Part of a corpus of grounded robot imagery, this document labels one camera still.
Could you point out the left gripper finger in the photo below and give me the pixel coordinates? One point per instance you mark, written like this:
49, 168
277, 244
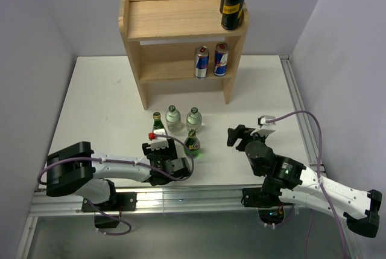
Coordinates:
148, 152
172, 152

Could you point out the wooden two-tier shelf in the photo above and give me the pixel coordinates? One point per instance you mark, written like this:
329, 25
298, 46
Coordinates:
160, 37

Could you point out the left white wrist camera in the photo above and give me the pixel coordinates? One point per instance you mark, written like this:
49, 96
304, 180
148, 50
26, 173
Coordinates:
158, 139

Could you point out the Red Bull can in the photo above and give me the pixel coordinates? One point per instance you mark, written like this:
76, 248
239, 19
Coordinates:
220, 59
201, 62

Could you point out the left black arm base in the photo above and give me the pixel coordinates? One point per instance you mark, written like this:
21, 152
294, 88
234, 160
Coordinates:
108, 215

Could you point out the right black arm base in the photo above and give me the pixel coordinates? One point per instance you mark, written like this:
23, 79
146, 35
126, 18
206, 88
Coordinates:
272, 213

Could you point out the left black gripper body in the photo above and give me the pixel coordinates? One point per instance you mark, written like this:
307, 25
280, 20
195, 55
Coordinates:
164, 156

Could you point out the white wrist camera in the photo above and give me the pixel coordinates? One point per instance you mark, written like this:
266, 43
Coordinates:
158, 139
265, 126

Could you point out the clear chang bottle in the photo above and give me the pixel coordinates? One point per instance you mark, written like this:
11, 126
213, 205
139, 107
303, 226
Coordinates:
173, 119
194, 120

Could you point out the green glass bottle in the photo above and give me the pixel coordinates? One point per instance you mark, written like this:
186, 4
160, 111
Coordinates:
192, 144
158, 124

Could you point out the aluminium rail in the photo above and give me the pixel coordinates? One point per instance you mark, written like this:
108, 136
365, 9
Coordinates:
304, 120
148, 201

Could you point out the front aluminium rail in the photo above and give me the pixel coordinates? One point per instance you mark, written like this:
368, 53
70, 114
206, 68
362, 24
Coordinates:
148, 201

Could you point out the front black yellow can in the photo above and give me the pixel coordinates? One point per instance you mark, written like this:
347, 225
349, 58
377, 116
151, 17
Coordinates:
231, 14

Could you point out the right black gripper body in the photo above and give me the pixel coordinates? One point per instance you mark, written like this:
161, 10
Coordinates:
260, 137

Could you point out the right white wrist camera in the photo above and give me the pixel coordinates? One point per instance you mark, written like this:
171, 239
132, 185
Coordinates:
265, 126

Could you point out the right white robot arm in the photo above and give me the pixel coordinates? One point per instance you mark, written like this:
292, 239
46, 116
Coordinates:
291, 182

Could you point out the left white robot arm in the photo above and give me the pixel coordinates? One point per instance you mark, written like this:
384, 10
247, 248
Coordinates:
87, 173

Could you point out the left clear Chang bottle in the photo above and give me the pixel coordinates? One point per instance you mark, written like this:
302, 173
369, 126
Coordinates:
173, 119

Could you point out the right clear Chang bottle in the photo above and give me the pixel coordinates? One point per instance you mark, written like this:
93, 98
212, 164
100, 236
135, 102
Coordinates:
194, 120

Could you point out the right aluminium rail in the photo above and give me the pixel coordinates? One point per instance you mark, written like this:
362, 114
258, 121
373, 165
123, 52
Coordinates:
304, 120

